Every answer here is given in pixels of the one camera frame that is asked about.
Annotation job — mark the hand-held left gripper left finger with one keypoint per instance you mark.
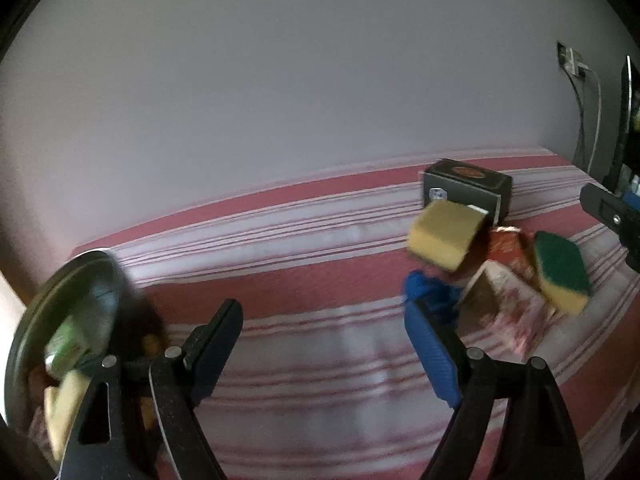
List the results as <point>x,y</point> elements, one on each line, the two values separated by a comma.
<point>215,355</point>

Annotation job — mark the black cardboard box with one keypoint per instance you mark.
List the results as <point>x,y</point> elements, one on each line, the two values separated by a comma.
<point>465,180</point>

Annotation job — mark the dark upright panel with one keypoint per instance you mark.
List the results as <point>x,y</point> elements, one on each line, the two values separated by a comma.
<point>624,110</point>

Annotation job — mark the green and yellow sponge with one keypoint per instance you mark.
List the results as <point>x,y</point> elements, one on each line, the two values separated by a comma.
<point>557,260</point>
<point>62,405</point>
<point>445,235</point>

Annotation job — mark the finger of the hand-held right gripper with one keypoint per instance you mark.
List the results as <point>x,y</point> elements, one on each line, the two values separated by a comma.
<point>607,207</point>

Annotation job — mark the round metal tin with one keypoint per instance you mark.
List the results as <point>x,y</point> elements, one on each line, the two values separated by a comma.
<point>95,280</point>

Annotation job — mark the red striped tablecloth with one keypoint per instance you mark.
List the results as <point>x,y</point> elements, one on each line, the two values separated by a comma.
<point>310,310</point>

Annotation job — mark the wall socket with plugs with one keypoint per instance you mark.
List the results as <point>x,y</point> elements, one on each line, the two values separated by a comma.
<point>572,60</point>

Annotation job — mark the green tissue packet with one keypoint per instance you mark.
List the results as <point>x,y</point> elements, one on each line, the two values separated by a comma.
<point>67,347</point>

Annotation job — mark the blue cloth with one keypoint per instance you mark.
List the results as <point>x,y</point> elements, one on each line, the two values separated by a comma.
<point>435,290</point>

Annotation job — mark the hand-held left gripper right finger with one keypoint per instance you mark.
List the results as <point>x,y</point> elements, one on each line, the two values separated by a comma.
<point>432,345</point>

